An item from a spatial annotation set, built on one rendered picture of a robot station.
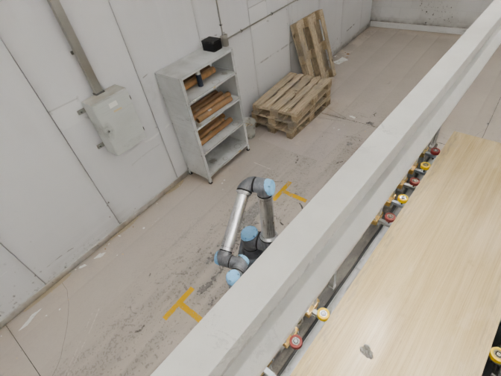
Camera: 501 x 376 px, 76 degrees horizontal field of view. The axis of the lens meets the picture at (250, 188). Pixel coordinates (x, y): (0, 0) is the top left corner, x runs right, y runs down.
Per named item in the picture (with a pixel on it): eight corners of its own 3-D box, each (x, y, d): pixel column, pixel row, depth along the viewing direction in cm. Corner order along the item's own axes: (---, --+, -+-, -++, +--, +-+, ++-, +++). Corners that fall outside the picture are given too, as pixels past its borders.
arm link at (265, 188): (264, 240, 281) (256, 171, 234) (282, 245, 275) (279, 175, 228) (257, 253, 270) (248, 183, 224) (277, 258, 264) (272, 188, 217)
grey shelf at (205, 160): (188, 174, 472) (153, 72, 366) (228, 142, 518) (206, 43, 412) (210, 184, 449) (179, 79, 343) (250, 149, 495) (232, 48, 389)
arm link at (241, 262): (234, 251, 217) (226, 266, 209) (250, 255, 213) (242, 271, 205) (236, 259, 224) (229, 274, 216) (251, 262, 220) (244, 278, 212)
